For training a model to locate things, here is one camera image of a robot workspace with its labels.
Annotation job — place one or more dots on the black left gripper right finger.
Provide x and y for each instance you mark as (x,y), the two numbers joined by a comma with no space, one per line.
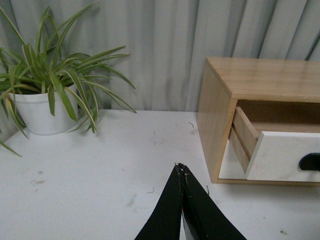
(202,219)

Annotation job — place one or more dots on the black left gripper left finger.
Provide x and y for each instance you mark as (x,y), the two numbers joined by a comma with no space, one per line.
(165,221)

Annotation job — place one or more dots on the white drawer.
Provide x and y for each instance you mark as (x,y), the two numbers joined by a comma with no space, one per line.
(277,142)

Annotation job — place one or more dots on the wooden drawer cabinet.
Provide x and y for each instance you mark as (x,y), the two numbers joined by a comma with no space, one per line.
(230,82)

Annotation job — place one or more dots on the white plant pot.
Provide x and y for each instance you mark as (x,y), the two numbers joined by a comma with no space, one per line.
(34,110)

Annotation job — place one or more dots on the grey curtain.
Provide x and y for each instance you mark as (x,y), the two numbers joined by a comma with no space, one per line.
(168,40)

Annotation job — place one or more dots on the green spider plant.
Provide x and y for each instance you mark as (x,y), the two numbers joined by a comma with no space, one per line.
(43,68)

